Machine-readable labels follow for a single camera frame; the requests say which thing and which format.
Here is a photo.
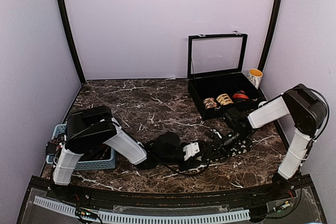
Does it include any black frame post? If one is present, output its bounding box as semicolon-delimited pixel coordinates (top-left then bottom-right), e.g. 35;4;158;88
258;0;281;71
57;0;86;85

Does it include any orange white bowl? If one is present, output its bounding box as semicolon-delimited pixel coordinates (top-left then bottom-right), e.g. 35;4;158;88
258;101;267;108

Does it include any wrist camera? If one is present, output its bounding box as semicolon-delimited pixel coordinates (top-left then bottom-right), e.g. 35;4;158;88
156;132;180;155
223;108;245;129

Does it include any black glass-lid tie box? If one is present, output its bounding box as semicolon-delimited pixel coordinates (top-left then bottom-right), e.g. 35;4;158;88
187;33;265;120

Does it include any red black rolled tie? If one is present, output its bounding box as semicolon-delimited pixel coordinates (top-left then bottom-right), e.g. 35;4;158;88
232;90;249;100

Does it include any black white patterned tie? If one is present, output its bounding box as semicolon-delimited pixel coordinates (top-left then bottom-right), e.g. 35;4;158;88
196;140;252;161

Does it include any black front rail base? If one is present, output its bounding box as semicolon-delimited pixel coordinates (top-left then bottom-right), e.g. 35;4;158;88
26;175;316;209

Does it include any left black frame post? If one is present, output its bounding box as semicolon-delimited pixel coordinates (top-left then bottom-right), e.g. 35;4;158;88
57;0;86;85

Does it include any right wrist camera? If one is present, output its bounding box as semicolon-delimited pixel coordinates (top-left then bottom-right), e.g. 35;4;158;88
223;108;245;129

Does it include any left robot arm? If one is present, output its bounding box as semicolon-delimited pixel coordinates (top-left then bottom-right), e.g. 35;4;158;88
50;105;211;201

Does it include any light blue plastic basket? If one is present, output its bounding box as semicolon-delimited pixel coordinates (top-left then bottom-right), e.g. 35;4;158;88
51;124;116;171

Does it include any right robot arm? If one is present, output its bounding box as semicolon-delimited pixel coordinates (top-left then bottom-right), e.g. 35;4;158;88
207;83;330;200

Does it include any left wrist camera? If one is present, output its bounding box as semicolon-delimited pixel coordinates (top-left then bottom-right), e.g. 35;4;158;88
156;132;180;155

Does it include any tan striped rolled tie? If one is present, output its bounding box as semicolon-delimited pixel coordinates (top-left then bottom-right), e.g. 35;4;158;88
216;93;233;106

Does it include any right black frame post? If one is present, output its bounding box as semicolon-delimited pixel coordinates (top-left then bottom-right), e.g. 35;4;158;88
258;0;281;71

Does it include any brown floral rolled tie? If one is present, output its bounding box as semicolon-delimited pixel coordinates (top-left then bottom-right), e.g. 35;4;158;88
203;97;217;109

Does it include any white yellow mug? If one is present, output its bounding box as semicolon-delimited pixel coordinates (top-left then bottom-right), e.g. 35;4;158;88
247;68;263;89

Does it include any white slotted cable duct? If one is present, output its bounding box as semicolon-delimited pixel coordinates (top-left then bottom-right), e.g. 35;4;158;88
33;196;250;223

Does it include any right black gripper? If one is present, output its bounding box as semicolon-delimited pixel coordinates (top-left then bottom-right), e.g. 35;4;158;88
204;129;250;161

